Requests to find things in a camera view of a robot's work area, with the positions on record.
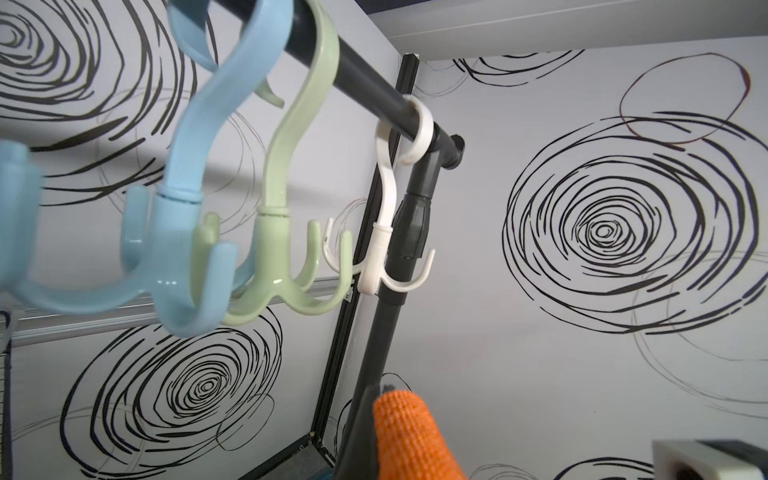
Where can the black corner frame post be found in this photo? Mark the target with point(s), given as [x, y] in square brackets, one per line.
[322, 417]

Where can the light blue swivel hook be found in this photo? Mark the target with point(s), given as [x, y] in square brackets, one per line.
[157, 229]

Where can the white swivel hook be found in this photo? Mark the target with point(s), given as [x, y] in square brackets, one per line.
[372, 271]

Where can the dark grey clothes rack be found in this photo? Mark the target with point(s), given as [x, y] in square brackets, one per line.
[361, 83]

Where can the light green swivel hook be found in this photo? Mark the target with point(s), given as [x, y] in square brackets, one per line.
[271, 242]

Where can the orange crescent shoulder bag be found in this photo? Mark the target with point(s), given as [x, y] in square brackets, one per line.
[393, 435]

